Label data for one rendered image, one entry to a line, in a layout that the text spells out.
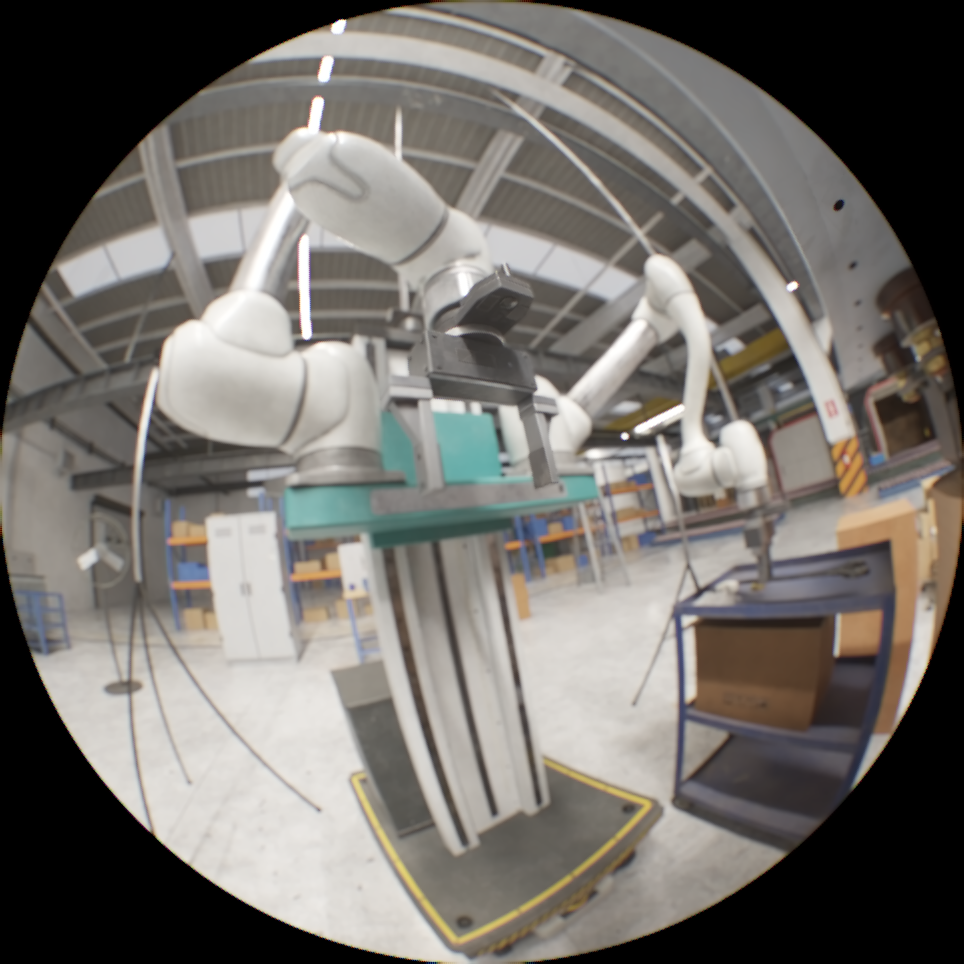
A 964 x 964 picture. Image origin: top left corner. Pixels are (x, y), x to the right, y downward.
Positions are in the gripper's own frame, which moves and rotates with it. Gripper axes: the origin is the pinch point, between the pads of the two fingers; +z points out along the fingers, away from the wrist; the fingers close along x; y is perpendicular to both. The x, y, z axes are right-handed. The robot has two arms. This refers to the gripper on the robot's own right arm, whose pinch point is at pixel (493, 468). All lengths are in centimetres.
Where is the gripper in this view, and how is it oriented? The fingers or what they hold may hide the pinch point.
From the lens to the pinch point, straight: 30.9
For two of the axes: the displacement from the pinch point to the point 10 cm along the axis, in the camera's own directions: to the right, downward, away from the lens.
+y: -5.3, 2.6, 8.1
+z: 1.8, 9.7, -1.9
